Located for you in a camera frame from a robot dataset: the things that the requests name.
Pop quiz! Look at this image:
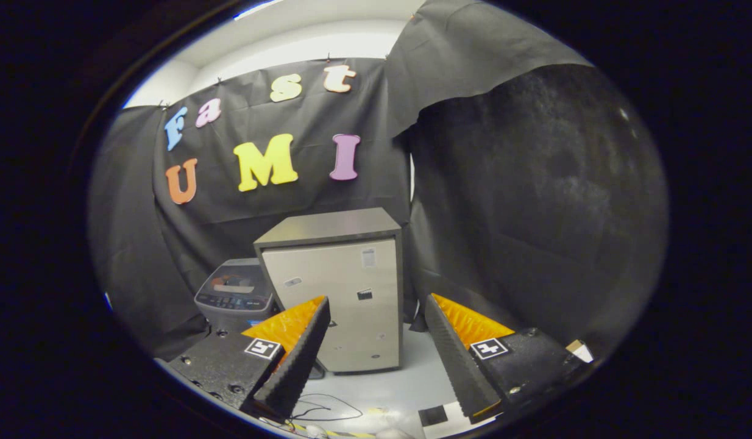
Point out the small cardboard box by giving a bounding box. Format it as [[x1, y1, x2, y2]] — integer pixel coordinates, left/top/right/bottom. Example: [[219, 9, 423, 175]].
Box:
[[565, 339, 595, 364]]

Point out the grey washing machine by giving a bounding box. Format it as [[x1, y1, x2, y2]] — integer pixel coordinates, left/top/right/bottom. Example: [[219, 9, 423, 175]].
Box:
[[194, 258, 279, 334]]

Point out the black floor cable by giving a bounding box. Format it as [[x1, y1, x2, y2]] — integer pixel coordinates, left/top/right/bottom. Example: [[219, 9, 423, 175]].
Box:
[[289, 393, 364, 423]]

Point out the beige cabinet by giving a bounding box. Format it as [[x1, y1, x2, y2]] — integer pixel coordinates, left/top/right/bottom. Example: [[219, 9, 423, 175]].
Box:
[[253, 207, 405, 374]]

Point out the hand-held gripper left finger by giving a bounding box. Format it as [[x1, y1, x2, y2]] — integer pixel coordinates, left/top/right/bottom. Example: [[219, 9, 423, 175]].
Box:
[[166, 296, 332, 423]]

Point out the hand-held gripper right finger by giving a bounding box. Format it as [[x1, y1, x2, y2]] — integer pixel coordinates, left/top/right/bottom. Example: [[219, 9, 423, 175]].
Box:
[[424, 293, 587, 426]]

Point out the white box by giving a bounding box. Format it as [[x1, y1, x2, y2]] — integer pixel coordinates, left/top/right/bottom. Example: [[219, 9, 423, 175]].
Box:
[[419, 401, 505, 438]]

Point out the black backdrop cloth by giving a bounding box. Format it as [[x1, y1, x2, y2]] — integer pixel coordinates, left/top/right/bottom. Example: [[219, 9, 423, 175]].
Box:
[[88, 0, 669, 360]]

